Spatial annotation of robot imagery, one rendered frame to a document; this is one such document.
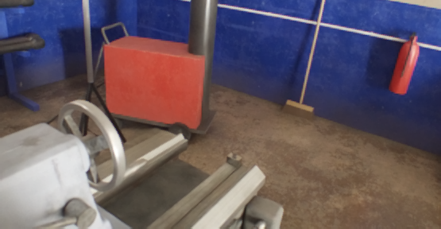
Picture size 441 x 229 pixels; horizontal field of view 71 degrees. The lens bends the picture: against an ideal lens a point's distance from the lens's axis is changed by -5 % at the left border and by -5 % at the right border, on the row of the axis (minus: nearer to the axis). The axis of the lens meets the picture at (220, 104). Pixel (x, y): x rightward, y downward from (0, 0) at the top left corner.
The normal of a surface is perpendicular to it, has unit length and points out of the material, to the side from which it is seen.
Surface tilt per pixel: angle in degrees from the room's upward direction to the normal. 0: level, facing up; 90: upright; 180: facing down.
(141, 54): 90
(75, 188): 76
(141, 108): 90
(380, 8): 90
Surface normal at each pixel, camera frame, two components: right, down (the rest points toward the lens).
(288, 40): -0.54, 0.30
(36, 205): 0.84, 0.06
